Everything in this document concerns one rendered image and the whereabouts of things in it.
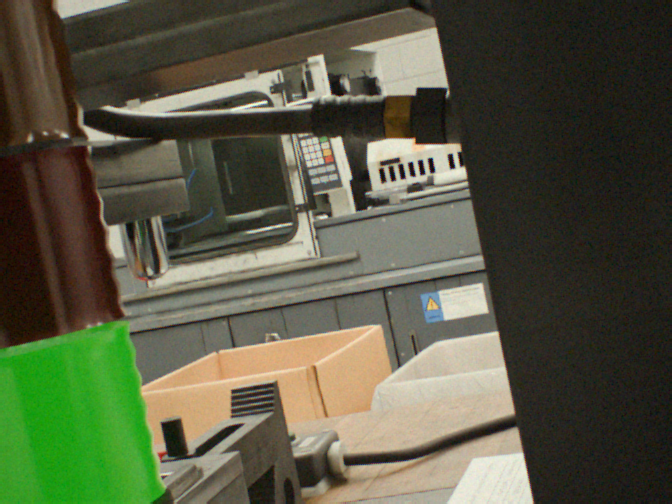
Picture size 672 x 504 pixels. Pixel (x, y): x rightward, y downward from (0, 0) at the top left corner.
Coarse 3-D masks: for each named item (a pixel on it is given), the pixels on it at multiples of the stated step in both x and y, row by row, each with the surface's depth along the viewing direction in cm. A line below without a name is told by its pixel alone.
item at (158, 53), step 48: (144, 0) 45; (192, 0) 45; (240, 0) 44; (288, 0) 44; (336, 0) 43; (384, 0) 43; (96, 48) 46; (144, 48) 45; (192, 48) 45; (240, 48) 44; (288, 48) 47; (336, 48) 50; (96, 96) 50; (144, 96) 54; (96, 144) 52; (144, 144) 57; (144, 192) 56; (144, 240) 58
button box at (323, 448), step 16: (512, 416) 93; (320, 432) 90; (336, 432) 90; (464, 432) 91; (480, 432) 92; (304, 448) 86; (320, 448) 86; (336, 448) 86; (416, 448) 88; (432, 448) 89; (304, 464) 84; (320, 464) 85; (336, 464) 86; (352, 464) 87; (368, 464) 87; (304, 480) 85; (320, 480) 85; (304, 496) 85
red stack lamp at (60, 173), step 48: (0, 192) 22; (48, 192) 23; (96, 192) 24; (0, 240) 22; (48, 240) 23; (96, 240) 24; (0, 288) 22; (48, 288) 23; (96, 288) 23; (0, 336) 22; (48, 336) 22
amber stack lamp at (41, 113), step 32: (0, 0) 22; (32, 0) 23; (0, 32) 22; (32, 32) 23; (64, 32) 24; (0, 64) 22; (32, 64) 23; (64, 64) 24; (0, 96) 22; (32, 96) 23; (64, 96) 23; (0, 128) 22; (32, 128) 23; (64, 128) 23
